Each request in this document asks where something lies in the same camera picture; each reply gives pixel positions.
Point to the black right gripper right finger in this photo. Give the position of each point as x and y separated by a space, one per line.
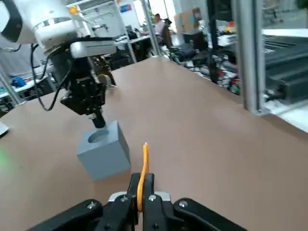
156 211

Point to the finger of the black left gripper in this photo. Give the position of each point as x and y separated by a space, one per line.
90 98

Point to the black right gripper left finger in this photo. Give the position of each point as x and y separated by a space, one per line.
115 214

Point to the grey part base block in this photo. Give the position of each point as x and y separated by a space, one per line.
106 158

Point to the blue round object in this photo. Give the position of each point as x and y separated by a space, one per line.
19 82

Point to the person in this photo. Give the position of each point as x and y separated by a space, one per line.
160 26

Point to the brown cardboard box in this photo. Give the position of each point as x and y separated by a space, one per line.
188 20

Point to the black monitor stand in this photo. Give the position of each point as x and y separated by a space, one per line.
213 43

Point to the black power supply box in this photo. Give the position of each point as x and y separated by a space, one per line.
288 72

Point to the slim aluminium frame post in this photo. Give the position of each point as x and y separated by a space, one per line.
150 29

